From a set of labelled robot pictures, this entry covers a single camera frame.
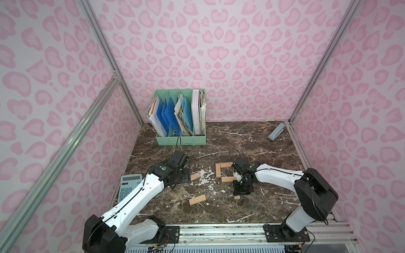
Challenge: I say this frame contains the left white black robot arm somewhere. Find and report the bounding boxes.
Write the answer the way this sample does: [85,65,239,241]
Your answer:
[82,150,190,253]

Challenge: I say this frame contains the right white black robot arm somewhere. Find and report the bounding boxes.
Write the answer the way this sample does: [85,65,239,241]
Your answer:
[232,157,339,242]

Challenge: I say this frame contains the teal calculator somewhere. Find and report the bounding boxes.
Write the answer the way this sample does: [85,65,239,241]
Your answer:
[118,174,142,202]

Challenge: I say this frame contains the green file organizer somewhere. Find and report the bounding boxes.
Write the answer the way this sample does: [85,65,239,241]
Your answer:
[146,89,207,146]

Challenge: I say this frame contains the grey stapler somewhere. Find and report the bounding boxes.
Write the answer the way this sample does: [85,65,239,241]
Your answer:
[268,123,285,141]

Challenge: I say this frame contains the blue folders in organizer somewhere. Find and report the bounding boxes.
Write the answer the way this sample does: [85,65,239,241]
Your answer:
[162,98,181,136]

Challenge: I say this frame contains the white folder in organizer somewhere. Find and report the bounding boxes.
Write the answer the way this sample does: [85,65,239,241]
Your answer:
[191,90,201,136]

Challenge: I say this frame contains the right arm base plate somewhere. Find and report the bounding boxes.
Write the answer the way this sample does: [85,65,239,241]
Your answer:
[263,223,311,244]

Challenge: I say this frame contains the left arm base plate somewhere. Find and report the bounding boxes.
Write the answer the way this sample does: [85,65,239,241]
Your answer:
[144,225,180,244]

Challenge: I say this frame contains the aluminium mounting rail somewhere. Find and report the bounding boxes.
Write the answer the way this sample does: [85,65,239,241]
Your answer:
[125,222,362,253]

